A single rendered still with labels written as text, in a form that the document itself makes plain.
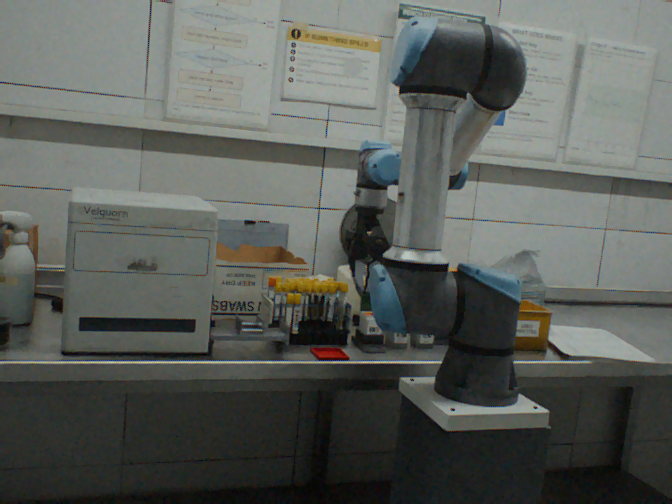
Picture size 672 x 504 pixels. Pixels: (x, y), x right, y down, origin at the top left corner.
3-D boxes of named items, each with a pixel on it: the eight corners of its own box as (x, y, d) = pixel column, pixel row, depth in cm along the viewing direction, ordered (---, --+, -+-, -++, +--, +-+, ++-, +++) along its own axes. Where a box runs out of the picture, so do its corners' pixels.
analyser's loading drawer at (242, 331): (190, 344, 147) (192, 319, 146) (186, 335, 153) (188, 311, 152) (288, 345, 154) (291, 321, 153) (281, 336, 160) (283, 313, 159)
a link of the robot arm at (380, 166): (425, 152, 154) (411, 151, 165) (373, 147, 152) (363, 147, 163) (420, 189, 155) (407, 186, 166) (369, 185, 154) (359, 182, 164)
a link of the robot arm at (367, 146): (364, 139, 163) (357, 139, 171) (358, 188, 164) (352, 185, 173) (398, 142, 164) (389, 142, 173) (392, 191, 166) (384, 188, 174)
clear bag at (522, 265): (500, 314, 218) (508, 253, 215) (459, 301, 232) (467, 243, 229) (556, 310, 233) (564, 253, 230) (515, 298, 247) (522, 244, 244)
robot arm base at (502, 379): (531, 409, 126) (538, 353, 124) (446, 405, 124) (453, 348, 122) (501, 382, 141) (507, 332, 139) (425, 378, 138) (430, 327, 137)
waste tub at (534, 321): (498, 350, 175) (504, 309, 174) (474, 335, 188) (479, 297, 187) (548, 351, 179) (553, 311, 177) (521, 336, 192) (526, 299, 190)
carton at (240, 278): (208, 320, 176) (213, 258, 174) (192, 294, 203) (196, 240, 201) (306, 322, 184) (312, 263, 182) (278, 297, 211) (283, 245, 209)
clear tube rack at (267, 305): (269, 332, 170) (271, 302, 169) (259, 321, 179) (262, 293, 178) (351, 333, 177) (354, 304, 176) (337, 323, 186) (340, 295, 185)
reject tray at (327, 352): (318, 360, 152) (319, 356, 152) (309, 350, 158) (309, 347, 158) (349, 360, 154) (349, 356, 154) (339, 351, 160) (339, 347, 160)
